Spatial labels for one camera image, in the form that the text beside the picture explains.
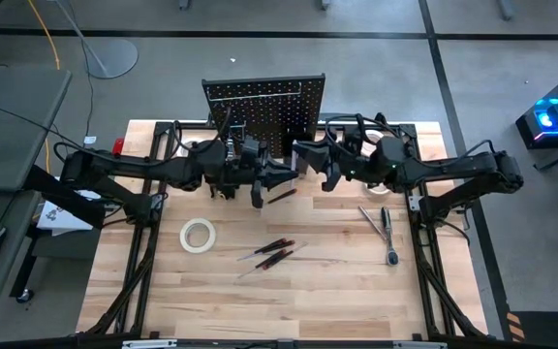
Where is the chrome double-prong peg hook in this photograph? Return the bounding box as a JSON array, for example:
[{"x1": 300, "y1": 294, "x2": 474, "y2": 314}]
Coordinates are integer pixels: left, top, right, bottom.
[{"x1": 230, "y1": 120, "x2": 249, "y2": 146}]

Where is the black mat with orange stripes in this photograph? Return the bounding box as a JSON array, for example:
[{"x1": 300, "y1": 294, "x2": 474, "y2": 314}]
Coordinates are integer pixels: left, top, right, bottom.
[{"x1": 505, "y1": 309, "x2": 558, "y2": 349}]

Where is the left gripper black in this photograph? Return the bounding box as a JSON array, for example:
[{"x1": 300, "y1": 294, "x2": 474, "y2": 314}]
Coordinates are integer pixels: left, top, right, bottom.
[{"x1": 203, "y1": 140, "x2": 299, "y2": 209}]

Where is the gray round-base floor stand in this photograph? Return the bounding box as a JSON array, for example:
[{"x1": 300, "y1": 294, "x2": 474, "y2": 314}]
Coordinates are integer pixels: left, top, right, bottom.
[{"x1": 53, "y1": 0, "x2": 140, "y2": 80}]

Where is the black-handled chrome ratchet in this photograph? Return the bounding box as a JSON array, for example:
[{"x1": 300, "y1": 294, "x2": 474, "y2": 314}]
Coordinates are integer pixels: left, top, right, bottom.
[{"x1": 380, "y1": 206, "x2": 401, "y2": 268}]

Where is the gray side desk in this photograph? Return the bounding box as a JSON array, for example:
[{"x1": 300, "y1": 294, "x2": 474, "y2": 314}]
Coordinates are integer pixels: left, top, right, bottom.
[{"x1": 0, "y1": 65, "x2": 73, "y2": 314}]

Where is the white printed paper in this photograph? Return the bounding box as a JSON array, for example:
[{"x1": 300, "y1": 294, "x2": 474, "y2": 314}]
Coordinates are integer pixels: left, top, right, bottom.
[{"x1": 35, "y1": 186, "x2": 101, "y2": 238}]

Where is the black perforated peg board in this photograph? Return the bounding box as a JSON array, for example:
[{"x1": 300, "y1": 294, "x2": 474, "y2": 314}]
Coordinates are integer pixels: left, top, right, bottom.
[{"x1": 201, "y1": 72, "x2": 327, "y2": 159}]

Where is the yellow cable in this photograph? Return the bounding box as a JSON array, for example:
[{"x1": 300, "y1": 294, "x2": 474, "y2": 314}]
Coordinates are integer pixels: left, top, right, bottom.
[{"x1": 25, "y1": 0, "x2": 62, "y2": 175}]

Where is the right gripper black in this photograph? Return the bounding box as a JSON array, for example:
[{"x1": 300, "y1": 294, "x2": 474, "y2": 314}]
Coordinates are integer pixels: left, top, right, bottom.
[{"x1": 292, "y1": 138, "x2": 409, "y2": 193}]

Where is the black metal table frame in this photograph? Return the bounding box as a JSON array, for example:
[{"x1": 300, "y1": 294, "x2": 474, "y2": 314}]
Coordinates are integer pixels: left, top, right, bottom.
[{"x1": 77, "y1": 110, "x2": 491, "y2": 349}]

